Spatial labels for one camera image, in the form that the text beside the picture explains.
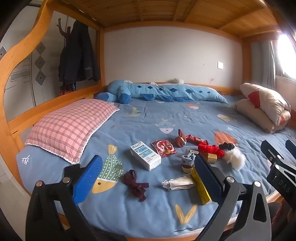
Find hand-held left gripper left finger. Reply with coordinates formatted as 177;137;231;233
25;155;127;241

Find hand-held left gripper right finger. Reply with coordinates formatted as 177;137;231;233
194;154;272;241

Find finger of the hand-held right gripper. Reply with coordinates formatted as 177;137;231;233
260;140;296;193
285;139;296;160

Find long red snack wrapper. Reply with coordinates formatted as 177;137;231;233
185;134;208;146

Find red white snack packet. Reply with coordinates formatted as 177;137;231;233
151;139;177;158

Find long yellow box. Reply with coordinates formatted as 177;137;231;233
190;166;213;205

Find small gold box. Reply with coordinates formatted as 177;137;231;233
206;152;218;164

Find blue brown rolled socks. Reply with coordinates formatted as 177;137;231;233
180;153;196;173

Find white fluffy pompom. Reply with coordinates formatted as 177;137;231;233
223;147;246;171

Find maroon ribbon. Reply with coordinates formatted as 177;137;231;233
122;170;149;202

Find folded cream quilt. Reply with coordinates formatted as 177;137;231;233
235;83;292;133

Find pink plaid pillow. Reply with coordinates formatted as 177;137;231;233
25;99;120;164

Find white cardboard box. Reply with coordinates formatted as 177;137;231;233
130;142;162;171

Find blue fish print blanket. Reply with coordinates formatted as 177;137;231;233
16;95;296;239

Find grey curtain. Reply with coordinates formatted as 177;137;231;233
251;40;278;91

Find long blue dinosaur plush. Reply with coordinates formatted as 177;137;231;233
95;80;228;105

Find bright window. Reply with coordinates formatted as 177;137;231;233
276;32;296;80

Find white wardrobe grey diamonds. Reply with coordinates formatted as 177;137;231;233
5;11;97;121

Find dark hanging jackets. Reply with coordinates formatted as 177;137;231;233
58;20;100;82

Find brown coat rack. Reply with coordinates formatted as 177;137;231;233
57;18;72;32

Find wooden bunk bed frame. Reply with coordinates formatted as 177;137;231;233
0;0;289;241

